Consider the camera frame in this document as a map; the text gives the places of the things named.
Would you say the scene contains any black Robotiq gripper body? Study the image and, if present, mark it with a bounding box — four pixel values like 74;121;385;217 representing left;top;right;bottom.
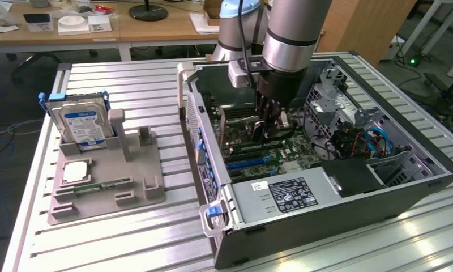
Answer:
254;69;307;110

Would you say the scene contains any graphics card with metal bracket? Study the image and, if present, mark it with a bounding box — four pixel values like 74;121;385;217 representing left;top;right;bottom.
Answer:
217;106;298;150

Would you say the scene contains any RAM stick with black label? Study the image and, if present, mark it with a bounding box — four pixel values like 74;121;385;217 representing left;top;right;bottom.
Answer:
229;140;285;156

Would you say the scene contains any metal drive cage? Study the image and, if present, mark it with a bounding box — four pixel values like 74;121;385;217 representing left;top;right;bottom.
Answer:
305;66;363;137

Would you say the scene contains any green motherboard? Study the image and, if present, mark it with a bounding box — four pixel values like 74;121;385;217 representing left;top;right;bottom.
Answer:
201;95;325;184

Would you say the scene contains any black expansion slot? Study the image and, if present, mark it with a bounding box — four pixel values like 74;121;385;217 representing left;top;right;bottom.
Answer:
222;148;267;164

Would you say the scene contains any blue expansion slot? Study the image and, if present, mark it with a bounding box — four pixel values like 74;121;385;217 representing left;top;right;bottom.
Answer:
225;155;273;171

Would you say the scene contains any wooden cabinet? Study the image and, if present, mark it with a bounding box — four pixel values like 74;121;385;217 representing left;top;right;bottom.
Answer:
315;0;418;66

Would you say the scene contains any stack of white papers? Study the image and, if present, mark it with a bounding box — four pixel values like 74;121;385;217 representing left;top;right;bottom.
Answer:
189;12;221;35

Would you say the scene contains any grey power supply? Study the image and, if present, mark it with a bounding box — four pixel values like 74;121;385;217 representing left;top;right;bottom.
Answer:
225;165;342;224

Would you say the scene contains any small cardboard box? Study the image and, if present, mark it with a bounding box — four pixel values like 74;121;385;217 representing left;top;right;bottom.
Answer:
202;0;223;19

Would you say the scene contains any metal disk bay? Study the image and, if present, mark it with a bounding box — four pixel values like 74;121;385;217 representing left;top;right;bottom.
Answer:
365;150;443;188

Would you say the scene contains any black floor stand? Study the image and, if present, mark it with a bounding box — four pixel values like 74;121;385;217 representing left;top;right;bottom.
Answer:
422;72;453;120

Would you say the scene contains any black round lamp base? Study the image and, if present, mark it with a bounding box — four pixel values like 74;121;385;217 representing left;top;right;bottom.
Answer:
127;0;169;22

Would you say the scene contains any open black PC case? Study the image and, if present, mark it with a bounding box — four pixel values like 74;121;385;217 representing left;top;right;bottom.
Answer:
175;55;453;270

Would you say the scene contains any wooden desk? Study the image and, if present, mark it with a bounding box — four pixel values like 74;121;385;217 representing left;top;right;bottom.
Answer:
0;0;325;54

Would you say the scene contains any grey printed parts rack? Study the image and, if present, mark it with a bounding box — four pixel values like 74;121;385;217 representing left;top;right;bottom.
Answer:
46;108;167;226

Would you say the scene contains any green RAM stick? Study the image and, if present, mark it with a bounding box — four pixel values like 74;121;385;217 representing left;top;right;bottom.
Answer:
73;181;131;196

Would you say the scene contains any silver CPU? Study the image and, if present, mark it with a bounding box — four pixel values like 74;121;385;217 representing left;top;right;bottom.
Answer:
61;163;94;184

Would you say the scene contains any plain white box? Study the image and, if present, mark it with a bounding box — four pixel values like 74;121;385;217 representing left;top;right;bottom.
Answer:
86;15;111;33

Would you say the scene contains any red packet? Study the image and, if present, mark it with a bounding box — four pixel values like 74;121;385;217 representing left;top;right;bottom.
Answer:
93;3;115;15

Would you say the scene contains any white round holder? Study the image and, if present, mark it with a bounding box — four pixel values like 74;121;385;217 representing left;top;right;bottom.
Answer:
55;15;90;36

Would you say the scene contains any black office chair base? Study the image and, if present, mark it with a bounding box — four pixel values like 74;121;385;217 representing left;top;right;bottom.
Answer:
5;49;98;84

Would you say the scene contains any white box with black top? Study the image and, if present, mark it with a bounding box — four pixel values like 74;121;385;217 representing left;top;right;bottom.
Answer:
21;13;55;32

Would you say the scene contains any clear plastic bag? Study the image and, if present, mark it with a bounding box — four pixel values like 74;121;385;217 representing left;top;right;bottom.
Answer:
0;2;23;26

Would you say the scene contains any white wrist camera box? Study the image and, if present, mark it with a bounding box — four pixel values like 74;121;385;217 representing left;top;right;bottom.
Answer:
227;59;265;88

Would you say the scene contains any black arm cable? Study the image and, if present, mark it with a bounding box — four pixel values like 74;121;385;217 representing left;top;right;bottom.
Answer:
235;0;258;89

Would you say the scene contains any blue wire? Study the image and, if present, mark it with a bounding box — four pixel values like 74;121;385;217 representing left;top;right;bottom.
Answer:
363;127;395;157

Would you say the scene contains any white desk frame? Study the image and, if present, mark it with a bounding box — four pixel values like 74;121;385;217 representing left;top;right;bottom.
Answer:
398;0;453;77

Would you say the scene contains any hard disk with blue bracket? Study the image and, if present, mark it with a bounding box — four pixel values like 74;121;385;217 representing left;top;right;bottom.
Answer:
37;89;111;151

